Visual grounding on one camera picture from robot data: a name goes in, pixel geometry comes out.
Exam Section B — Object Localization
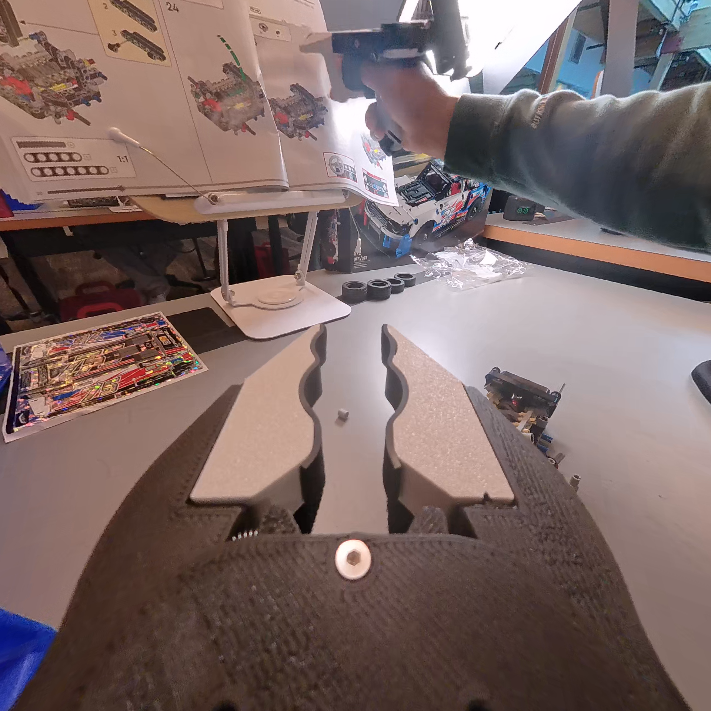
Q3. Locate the lego car chassis assembly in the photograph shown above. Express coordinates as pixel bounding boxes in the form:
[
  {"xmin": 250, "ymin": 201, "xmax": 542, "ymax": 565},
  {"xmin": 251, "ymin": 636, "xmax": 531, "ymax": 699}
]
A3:
[{"xmin": 483, "ymin": 367, "xmax": 584, "ymax": 485}]

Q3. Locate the black flat pad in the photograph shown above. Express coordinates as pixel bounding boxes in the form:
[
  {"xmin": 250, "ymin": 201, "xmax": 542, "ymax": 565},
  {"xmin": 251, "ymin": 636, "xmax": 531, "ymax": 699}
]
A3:
[{"xmin": 166, "ymin": 307, "xmax": 248, "ymax": 356}]

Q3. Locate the small blue plastic bin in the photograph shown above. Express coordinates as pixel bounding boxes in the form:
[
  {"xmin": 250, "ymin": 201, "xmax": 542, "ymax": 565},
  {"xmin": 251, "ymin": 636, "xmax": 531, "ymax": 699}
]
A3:
[{"xmin": 0, "ymin": 607, "xmax": 58, "ymax": 711}]

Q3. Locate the black lego set box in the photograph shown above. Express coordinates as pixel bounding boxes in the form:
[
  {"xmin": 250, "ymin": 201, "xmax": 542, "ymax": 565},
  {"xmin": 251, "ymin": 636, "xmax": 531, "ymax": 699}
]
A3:
[{"xmin": 324, "ymin": 158, "xmax": 492, "ymax": 274}]

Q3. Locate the person's right hand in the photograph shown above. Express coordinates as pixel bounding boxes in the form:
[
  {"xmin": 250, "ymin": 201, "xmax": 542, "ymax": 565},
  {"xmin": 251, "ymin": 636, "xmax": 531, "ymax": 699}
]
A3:
[{"xmin": 361, "ymin": 60, "xmax": 462, "ymax": 160}]

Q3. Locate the red bag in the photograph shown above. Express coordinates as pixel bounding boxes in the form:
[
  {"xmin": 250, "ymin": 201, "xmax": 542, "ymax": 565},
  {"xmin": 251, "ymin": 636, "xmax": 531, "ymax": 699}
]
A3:
[{"xmin": 60, "ymin": 280, "xmax": 144, "ymax": 324}]

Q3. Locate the grey table with wooden edge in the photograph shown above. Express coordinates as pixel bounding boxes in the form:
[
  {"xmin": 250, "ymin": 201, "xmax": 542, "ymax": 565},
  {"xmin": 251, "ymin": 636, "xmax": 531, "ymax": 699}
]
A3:
[
  {"xmin": 0, "ymin": 207, "xmax": 146, "ymax": 233},
  {"xmin": 482, "ymin": 211, "xmax": 711, "ymax": 285}
]

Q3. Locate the black device with green lights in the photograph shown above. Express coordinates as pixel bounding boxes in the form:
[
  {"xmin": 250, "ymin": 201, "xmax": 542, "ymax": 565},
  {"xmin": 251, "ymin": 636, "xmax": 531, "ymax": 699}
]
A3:
[{"xmin": 503, "ymin": 194, "xmax": 549, "ymax": 224}]

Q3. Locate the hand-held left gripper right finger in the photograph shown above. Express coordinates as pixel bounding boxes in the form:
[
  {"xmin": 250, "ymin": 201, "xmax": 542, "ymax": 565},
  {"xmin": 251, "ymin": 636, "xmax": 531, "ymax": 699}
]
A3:
[{"xmin": 380, "ymin": 324, "xmax": 515, "ymax": 514}]

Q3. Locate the clear plastic bag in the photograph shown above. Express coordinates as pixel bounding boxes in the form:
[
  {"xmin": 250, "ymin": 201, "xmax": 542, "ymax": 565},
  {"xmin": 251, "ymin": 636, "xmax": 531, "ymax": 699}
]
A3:
[{"xmin": 419, "ymin": 238, "xmax": 535, "ymax": 293}]

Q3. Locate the lego instruction booklet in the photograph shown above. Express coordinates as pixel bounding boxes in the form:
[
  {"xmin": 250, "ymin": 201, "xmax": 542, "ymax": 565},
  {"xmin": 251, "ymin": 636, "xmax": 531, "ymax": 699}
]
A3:
[
  {"xmin": 0, "ymin": 0, "xmax": 401, "ymax": 207},
  {"xmin": 3, "ymin": 311, "xmax": 209, "ymax": 444}
]

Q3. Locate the person's right forearm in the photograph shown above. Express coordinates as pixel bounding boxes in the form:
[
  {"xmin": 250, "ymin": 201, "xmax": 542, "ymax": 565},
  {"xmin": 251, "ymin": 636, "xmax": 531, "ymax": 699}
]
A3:
[{"xmin": 443, "ymin": 82, "xmax": 711, "ymax": 254}]

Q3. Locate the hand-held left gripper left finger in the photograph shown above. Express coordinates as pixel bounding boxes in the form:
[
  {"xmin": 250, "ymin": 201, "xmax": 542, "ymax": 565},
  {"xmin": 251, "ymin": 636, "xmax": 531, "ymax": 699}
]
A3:
[{"xmin": 189, "ymin": 323, "xmax": 328, "ymax": 520}]

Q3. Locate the large blue plastic bin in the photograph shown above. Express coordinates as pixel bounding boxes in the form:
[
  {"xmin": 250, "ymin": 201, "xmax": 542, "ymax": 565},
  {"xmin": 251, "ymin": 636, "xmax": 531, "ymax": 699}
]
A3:
[{"xmin": 0, "ymin": 349, "xmax": 16, "ymax": 414}]

